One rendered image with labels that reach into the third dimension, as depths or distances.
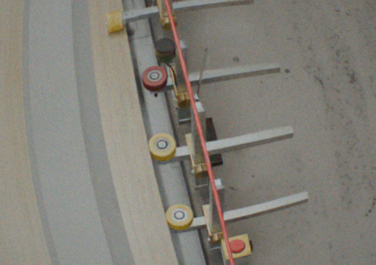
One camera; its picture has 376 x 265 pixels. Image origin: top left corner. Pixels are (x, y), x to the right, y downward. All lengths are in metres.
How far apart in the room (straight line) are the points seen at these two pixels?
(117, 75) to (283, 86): 1.24
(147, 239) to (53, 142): 1.68
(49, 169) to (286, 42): 3.29
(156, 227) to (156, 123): 0.62
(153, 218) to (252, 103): 1.40
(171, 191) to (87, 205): 2.12
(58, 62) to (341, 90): 3.10
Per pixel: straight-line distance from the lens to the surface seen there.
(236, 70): 3.08
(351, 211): 3.80
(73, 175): 1.03
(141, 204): 2.78
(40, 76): 1.12
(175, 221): 2.74
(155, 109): 3.29
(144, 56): 3.43
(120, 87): 3.01
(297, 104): 4.06
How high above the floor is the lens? 3.34
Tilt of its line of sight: 57 degrees down
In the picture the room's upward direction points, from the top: 3 degrees counter-clockwise
